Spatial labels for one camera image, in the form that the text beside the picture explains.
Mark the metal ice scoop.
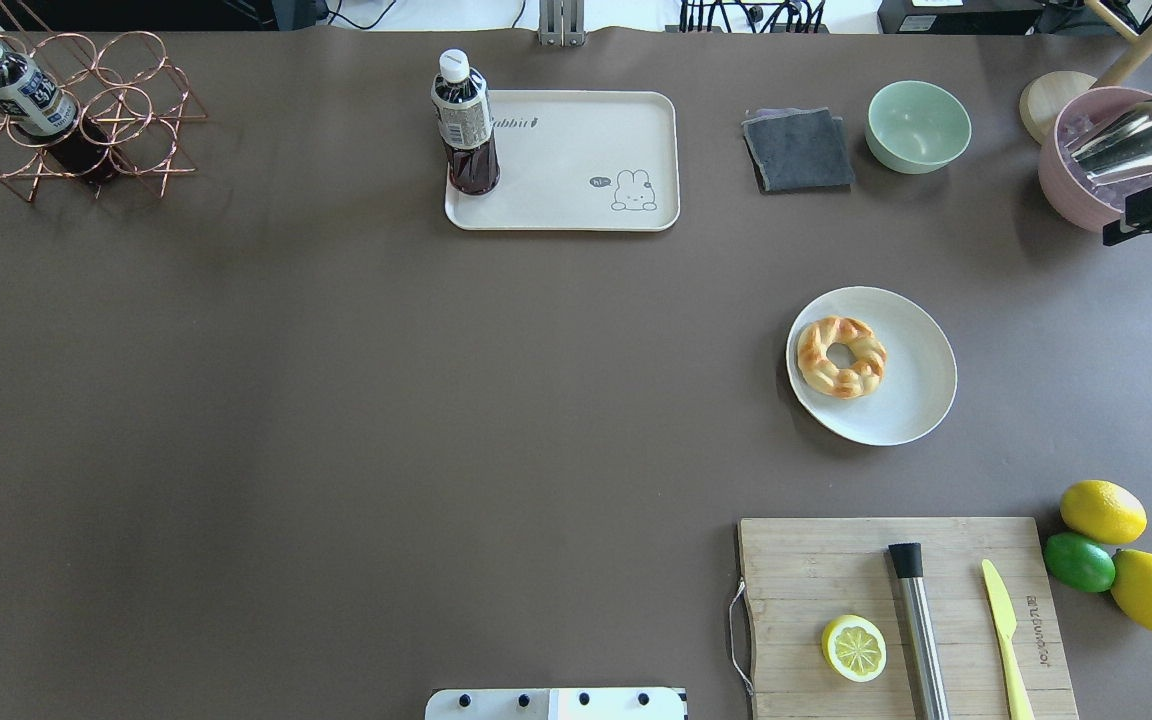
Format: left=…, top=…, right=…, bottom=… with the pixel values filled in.
left=1071, top=99, right=1152, bottom=184

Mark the wooden cutting board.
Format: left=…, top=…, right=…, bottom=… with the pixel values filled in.
left=738, top=518, right=1079, bottom=719

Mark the wooden mug tree stand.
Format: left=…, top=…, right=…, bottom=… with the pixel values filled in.
left=1020, top=1, right=1152, bottom=143

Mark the white round plate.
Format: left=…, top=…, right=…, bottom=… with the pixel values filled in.
left=785, top=286, right=957, bottom=446

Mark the grey folded cloth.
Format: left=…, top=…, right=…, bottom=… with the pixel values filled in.
left=741, top=108, right=855, bottom=194

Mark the dark bottle in rack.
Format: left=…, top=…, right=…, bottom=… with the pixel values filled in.
left=0, top=41, right=119, bottom=184

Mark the lemon half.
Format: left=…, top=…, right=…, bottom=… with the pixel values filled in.
left=820, top=614, right=887, bottom=683

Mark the braided donut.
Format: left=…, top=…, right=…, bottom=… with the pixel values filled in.
left=795, top=314, right=888, bottom=400

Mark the green lime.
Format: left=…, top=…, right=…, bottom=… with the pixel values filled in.
left=1043, top=532, right=1117, bottom=593

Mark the dark drink bottle on tray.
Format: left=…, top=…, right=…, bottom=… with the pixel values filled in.
left=431, top=50, right=500, bottom=196

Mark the mint green bowl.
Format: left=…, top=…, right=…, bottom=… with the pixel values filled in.
left=865, top=79, right=972, bottom=174

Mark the cream rabbit tray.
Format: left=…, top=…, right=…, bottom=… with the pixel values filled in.
left=444, top=88, right=681, bottom=232

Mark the yellow lemon upper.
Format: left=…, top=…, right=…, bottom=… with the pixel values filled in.
left=1059, top=479, right=1149, bottom=546

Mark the copper wire bottle rack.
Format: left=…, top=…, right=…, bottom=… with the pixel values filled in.
left=0, top=29, right=209, bottom=202

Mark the yellow plastic knife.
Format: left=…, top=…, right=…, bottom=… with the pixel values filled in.
left=980, top=559, right=1036, bottom=719

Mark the steel muddler black tip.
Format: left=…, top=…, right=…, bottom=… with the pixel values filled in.
left=888, top=541, right=952, bottom=719

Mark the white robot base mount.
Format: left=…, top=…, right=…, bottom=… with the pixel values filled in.
left=424, top=685, right=689, bottom=719

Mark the pink bowl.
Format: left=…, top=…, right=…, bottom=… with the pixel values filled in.
left=1039, top=88, right=1152, bottom=232

